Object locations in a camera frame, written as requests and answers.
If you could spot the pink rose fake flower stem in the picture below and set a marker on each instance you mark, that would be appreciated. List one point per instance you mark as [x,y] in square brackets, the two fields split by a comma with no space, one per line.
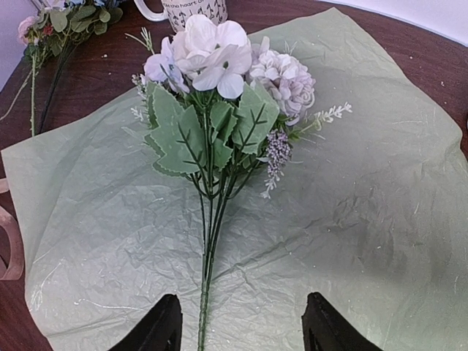
[45,35]

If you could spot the white mug with orange inside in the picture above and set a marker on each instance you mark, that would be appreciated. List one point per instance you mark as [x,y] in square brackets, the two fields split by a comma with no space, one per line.
[178,12]

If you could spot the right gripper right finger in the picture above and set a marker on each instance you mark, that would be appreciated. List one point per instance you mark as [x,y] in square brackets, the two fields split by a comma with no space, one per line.
[324,328]

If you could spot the blue hydrangea fake flower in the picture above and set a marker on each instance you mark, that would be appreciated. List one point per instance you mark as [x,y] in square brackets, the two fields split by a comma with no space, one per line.
[86,18]

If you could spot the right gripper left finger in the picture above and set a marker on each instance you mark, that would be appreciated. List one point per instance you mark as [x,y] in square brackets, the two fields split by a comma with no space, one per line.
[160,329]

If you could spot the white fake flower bunch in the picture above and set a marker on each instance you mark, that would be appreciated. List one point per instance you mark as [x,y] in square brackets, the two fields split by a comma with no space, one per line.
[220,107]

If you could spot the beige ribbon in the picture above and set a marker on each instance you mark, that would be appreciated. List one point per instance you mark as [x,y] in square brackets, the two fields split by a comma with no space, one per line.
[13,270]

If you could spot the green and tan wrapping paper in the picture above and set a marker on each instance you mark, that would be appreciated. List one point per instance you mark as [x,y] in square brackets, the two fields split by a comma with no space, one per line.
[371,213]

